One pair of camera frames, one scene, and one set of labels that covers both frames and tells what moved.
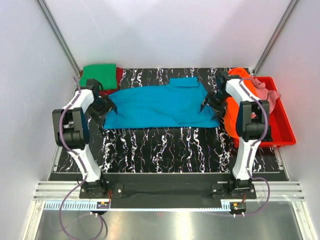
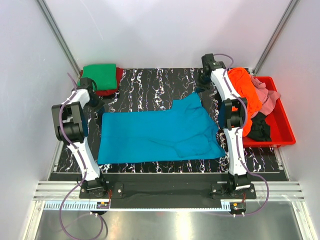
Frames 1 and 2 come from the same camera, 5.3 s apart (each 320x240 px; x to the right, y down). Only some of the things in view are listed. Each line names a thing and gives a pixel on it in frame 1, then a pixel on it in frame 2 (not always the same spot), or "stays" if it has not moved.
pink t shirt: x=265 y=93 stays
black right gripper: x=219 y=110 -> x=199 y=87
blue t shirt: x=178 y=105 -> x=187 y=134
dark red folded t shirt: x=104 y=93 stays
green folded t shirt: x=106 y=73 stays
